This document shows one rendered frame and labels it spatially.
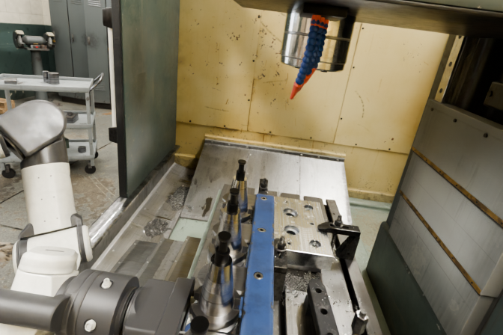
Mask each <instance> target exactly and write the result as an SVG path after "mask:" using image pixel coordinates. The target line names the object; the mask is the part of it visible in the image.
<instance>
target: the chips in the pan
mask: <svg viewBox="0 0 503 335"><path fill-rule="evenodd" d="M193 176H194V175H188V177H187V178H188V179H189V180H192V179H193ZM189 188H190V187H187V186H185V187H184V186H180V187H178V188H177V190H176V191H175V192H174V193H173V195H172V194H171V195H170V196H168V199H167V200H166V201H165V202H167V203H169V204H170V206H171V207H172V208H173V209H171V210H174V211H179V210H180V209H183V208H184V206H185V208H186V209H188V210H189V211H188V212H191V211H192V210H193V207H194V206H192V205H186V204H185V205H184V203H185V201H186V197H187V194H188V192H189ZM167 227H169V224H168V222H167V219H165V220H163V219H153V220H151V221H149V222H148V224H147V226H146V227H144V229H143V230H142V231H144V233H145V235H147V236H148V237H151V239H152V238H153V237H154V236H160V235H162V234H163V233H164V232H165V231H166V230H168V228H167Z"/></svg>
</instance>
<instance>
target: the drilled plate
mask: <svg viewBox="0 0 503 335"><path fill-rule="evenodd" d="M274 197H275V202H276V204H275V217H274V218H275V219H274V237H275V238H281V237H280V236H282V235H284V237H285V241H286V246H287V264H291V265H300V266H305V267H311V268H320V269H326V270H330V269H331V267H332V261H333V259H334V256H333V252H332V247H331V244H330V241H329V236H328V233H325V232H322V231H320V230H318V231H317V230H316V229H317V225H319V224H322V223H323V222H325V221H324V218H323V213H322V209H321V206H320V203H317V202H311V201H306V200H297V199H291V198H286V197H276V196H274ZM278 200H280V201H278ZM284 201H286V203H283V202H284ZM292 202H293V203H292ZM306 203H307V204H310V205H307V204H306ZM312 206H313V207H312ZM286 207H288V208H286ZM304 207H305V208H304ZM292 209H293V210H292ZM306 209H309V210H306ZM311 209H312V210H313V211H312V210H311ZM282 210H283V211H282ZM296 210H297V211H296ZM310 210H311V211H310ZM297 212H298V214H297ZM299 214H300V215H299ZM285 215H286V216H285ZM294 215H297V216H296V217H294ZM288 216H293V217H288ZM283 219H284V220H283ZM294 219H295V220H294ZM299 219H300V220H299ZM276 221H277V222H276ZM307 223H308V224H307ZM279 224H280V225H279ZM285 225H286V226H285ZM282 227H283V228H284V229H283V228H282ZM282 229H283V230H282ZM281 230H282V231H281ZM278 231H279V232H278ZM284 231H285V233H283V232H284ZM289 234H290V235H289ZM297 234H298V235H297ZM285 235H286V236H285ZM292 235H293V236H292ZM291 236H292V237H291ZM289 238H290V240H289ZM312 239H313V241H312ZM287 240H288V241H287ZM291 240H292V241H291ZM303 240H304V241H303ZM289 242H291V243H289ZM309 242H310V243H311V244H309ZM312 245H313V246H312ZM315 247H316V248H315Z"/></svg>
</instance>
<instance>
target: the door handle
mask: <svg viewBox="0 0 503 335"><path fill-rule="evenodd" d="M103 25H104V26H105V27H108V33H109V65H110V81H111V97H112V126H111V127H109V140H110V141H111V142H114V143H117V126H116V108H115V73H114V55H113V37H112V8H111V7H106V8H103Z"/></svg>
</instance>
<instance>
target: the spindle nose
mask: <svg viewBox="0 0 503 335"><path fill-rule="evenodd" d="M299 12H300V9H287V15H286V20H285V25H284V34H283V40H282V45H281V60H280V62H282V63H283V64H286V65H289V66H292V67H299V68H300V67H301V63H302V59H303V57H304V52H305V50H306V49H305V46H306V45H307V39H308V33H309V32H310V31H309V28H310V26H311V18H305V17H300V16H299ZM355 24H356V17H354V16H349V15H347V17H346V18H345V19H341V20H339V21H337V22H334V21H329V27H328V28H327V34H326V40H324V41H325V45H324V46H323V51H322V57H320V62H319V63H318V68H317V69H316V70H319V71H326V72H342V71H343V70H344V67H345V64H346V63H347V57H348V54H349V50H350V44H351V40H352V37H353V32H354V28H355Z"/></svg>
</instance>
